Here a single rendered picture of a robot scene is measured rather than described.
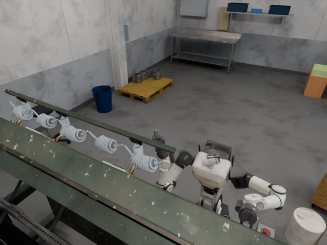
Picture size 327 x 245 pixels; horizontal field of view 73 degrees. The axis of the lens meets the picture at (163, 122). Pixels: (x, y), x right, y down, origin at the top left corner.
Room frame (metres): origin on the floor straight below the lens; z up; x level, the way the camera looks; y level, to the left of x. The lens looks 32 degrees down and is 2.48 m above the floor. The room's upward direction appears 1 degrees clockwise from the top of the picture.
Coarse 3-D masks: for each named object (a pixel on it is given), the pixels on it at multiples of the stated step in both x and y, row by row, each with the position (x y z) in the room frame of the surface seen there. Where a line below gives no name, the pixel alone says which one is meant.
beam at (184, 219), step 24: (0, 120) 0.84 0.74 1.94; (24, 144) 0.70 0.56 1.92; (48, 144) 0.68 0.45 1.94; (48, 168) 0.59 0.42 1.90; (72, 168) 0.57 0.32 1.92; (96, 168) 0.56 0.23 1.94; (96, 192) 0.48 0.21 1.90; (120, 192) 0.47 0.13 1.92; (144, 192) 0.46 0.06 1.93; (168, 192) 0.45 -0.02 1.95; (144, 216) 0.40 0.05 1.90; (168, 216) 0.39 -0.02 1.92; (192, 216) 0.38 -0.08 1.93; (216, 216) 0.37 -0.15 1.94; (192, 240) 0.33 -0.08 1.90; (216, 240) 0.32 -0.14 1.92; (240, 240) 0.31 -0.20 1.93; (264, 240) 0.31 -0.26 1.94
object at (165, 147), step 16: (16, 96) 1.08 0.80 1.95; (16, 112) 1.03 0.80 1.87; (32, 112) 1.05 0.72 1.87; (64, 112) 0.89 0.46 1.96; (64, 128) 0.88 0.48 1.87; (112, 128) 0.76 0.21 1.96; (96, 144) 0.75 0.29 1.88; (112, 144) 0.78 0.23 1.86; (160, 144) 0.66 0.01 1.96; (144, 160) 0.65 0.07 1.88
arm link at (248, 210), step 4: (240, 208) 0.73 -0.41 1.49; (244, 208) 0.71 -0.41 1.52; (248, 208) 0.71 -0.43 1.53; (252, 208) 0.71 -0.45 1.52; (240, 212) 0.70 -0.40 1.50; (244, 212) 0.65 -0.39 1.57; (248, 212) 0.65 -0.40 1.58; (252, 212) 0.65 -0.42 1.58; (256, 212) 0.70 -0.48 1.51; (240, 216) 0.68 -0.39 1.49; (244, 216) 0.64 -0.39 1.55; (248, 216) 0.64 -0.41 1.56; (252, 216) 0.63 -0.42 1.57; (256, 216) 0.67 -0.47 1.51; (240, 220) 0.64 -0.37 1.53; (244, 220) 0.63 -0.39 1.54; (248, 220) 0.63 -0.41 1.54; (252, 220) 0.62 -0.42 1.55; (256, 220) 0.67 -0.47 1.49; (252, 224) 0.62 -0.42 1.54
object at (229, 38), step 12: (180, 36) 7.62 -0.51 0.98; (192, 36) 7.56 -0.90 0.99; (204, 36) 7.59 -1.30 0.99; (216, 36) 7.62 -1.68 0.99; (228, 36) 7.65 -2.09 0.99; (240, 36) 7.53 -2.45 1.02; (180, 48) 8.43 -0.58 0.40; (192, 60) 7.47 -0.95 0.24; (204, 60) 7.44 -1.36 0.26; (216, 60) 7.46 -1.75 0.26; (228, 60) 7.48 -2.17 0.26; (228, 72) 6.86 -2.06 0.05
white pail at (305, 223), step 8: (304, 208) 1.58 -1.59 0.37; (296, 216) 1.48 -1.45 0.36; (304, 216) 1.46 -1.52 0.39; (312, 216) 1.48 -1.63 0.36; (320, 216) 1.48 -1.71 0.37; (296, 224) 1.41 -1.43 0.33; (304, 224) 1.39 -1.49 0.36; (312, 224) 1.39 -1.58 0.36; (320, 224) 1.39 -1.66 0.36; (288, 232) 1.45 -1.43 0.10; (296, 232) 1.38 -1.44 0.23; (304, 232) 1.33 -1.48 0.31; (312, 232) 1.30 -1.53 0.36; (320, 232) 1.30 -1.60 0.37; (288, 240) 1.41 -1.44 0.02; (296, 240) 1.35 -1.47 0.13; (304, 240) 1.32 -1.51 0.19; (312, 240) 1.30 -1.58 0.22
